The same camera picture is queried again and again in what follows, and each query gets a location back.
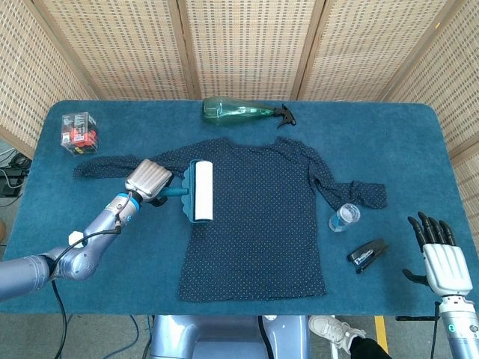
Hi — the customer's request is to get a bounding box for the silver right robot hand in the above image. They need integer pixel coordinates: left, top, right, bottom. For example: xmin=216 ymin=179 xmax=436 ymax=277
xmin=402 ymin=211 xmax=473 ymax=298

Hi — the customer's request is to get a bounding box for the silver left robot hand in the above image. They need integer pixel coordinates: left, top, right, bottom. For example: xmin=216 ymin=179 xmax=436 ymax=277
xmin=124 ymin=159 xmax=174 ymax=206

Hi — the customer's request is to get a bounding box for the teal lint roller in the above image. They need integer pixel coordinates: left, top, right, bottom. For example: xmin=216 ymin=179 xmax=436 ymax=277
xmin=159 ymin=159 xmax=215 ymax=224

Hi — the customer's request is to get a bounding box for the navy polka dot shirt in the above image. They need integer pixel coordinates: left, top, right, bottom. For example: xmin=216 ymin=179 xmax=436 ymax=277
xmin=73 ymin=136 xmax=388 ymax=303

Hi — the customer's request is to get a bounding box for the black stapler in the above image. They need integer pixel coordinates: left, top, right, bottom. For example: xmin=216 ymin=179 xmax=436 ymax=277
xmin=346 ymin=238 xmax=389 ymax=274

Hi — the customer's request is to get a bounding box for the clear box with red items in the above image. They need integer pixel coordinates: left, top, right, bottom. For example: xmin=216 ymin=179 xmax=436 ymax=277
xmin=61 ymin=111 xmax=100 ymax=156

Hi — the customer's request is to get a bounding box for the teal table cloth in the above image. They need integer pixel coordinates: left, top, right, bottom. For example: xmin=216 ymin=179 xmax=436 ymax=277
xmin=0 ymin=99 xmax=479 ymax=316

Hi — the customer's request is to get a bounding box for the yellow floor tape strip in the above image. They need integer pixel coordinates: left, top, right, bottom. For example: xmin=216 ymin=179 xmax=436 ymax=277
xmin=373 ymin=316 xmax=390 ymax=352

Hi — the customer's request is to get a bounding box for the green plastic spray bottle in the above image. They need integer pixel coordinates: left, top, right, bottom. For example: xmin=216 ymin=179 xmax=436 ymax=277
xmin=203 ymin=96 xmax=296 ymax=130

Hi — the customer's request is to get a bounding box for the clear bottle blue label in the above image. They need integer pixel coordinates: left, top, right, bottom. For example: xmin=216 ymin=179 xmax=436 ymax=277
xmin=328 ymin=203 xmax=361 ymax=233

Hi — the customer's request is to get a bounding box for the black trouser leg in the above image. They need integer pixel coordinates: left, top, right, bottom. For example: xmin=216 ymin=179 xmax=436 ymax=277
xmin=350 ymin=336 xmax=392 ymax=359

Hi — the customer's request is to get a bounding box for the white sneaker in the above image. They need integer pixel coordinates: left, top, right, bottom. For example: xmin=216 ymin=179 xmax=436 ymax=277
xmin=308 ymin=315 xmax=367 ymax=355

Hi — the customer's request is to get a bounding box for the woven wood screen panel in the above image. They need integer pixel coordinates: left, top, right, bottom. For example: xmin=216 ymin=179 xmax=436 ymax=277
xmin=291 ymin=0 xmax=463 ymax=102
xmin=381 ymin=0 xmax=479 ymax=263
xmin=166 ymin=0 xmax=326 ymax=101
xmin=0 ymin=0 xmax=98 ymax=158
xmin=31 ymin=0 xmax=198 ymax=101

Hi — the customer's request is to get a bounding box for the blue-grey robot torso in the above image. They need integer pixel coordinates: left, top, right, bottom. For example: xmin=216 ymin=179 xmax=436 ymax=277
xmin=149 ymin=314 xmax=311 ymax=359

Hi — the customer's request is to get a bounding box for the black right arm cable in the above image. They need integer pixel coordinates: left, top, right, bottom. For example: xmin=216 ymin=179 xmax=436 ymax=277
xmin=430 ymin=301 xmax=441 ymax=359

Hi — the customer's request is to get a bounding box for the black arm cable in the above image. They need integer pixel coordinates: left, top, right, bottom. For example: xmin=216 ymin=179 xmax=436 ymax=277
xmin=430 ymin=301 xmax=441 ymax=359
xmin=50 ymin=194 xmax=135 ymax=359

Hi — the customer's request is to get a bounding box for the black cable bundle on floor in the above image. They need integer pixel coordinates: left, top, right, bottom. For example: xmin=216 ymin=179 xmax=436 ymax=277
xmin=0 ymin=149 xmax=31 ymax=197

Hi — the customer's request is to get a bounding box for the blue floor cable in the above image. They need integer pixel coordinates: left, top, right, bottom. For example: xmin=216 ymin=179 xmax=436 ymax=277
xmin=129 ymin=314 xmax=150 ymax=359

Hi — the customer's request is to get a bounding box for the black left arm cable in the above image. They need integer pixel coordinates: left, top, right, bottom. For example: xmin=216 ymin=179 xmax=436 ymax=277
xmin=50 ymin=194 xmax=135 ymax=359

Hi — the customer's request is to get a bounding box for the black torso cable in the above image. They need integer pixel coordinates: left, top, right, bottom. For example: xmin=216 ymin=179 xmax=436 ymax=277
xmin=257 ymin=316 xmax=274 ymax=359

